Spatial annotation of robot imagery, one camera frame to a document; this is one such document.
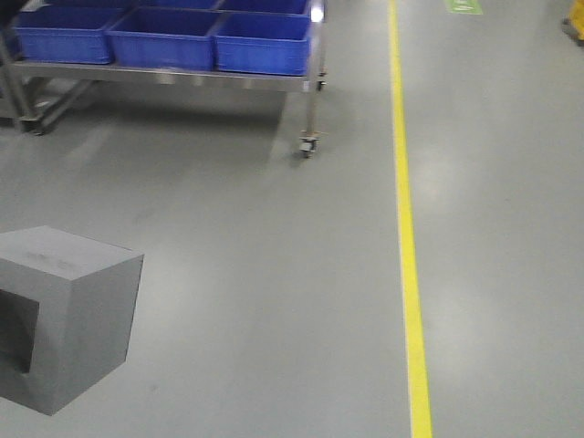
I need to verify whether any gray hollow square base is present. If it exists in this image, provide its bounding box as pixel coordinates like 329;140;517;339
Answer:
1;226;144;415

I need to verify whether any blue bin right on cart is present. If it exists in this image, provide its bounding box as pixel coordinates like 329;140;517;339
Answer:
213;13;311;77

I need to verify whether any blue bin on cart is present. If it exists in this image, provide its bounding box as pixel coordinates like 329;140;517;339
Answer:
14;5;126;65
213;13;311;77
106;7;222;71

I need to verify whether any blue bin middle on cart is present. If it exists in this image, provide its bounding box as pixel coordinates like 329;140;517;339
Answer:
106;7;222;71

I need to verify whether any blue bin left on cart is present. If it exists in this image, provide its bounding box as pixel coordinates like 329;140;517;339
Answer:
14;5;126;65

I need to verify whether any steel cart with wheels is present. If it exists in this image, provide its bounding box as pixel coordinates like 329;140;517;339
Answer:
0;0;330;160

